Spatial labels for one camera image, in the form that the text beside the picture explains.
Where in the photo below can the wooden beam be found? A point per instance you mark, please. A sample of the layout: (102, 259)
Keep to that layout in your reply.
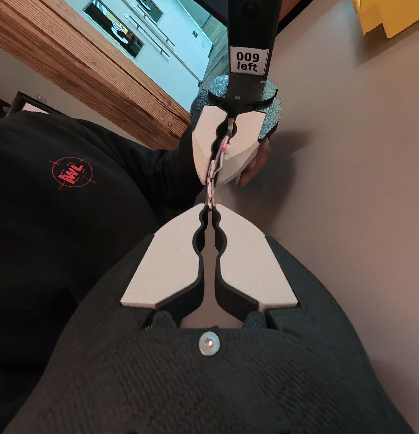
(77, 67)

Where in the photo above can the yellow box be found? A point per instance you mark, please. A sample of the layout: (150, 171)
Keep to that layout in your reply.
(392, 15)

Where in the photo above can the person's left hand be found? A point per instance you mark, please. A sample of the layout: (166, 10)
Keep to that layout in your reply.
(255, 164)

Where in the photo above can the person's black sweater torso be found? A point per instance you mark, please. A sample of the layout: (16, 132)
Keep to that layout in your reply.
(43, 237)

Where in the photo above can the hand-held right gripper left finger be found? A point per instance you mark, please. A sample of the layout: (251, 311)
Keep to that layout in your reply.
(165, 268)

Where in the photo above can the built-in black oven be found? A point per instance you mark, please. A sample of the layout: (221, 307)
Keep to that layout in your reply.
(150, 8)
(114, 29)

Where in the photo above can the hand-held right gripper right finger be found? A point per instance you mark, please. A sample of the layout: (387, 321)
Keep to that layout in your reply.
(253, 268)

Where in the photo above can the person's left forearm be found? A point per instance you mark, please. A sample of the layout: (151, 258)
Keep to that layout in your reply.
(175, 169)

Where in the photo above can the white kitchen cabinet front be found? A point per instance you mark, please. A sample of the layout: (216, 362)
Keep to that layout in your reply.
(182, 40)

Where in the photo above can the colourful curved puzzle piece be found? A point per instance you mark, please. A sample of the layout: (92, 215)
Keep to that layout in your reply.
(209, 195)
(219, 159)

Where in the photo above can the black metal frame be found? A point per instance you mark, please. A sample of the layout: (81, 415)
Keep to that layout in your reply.
(26, 101)

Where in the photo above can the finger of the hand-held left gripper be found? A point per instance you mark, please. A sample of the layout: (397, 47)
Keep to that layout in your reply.
(204, 139)
(245, 145)

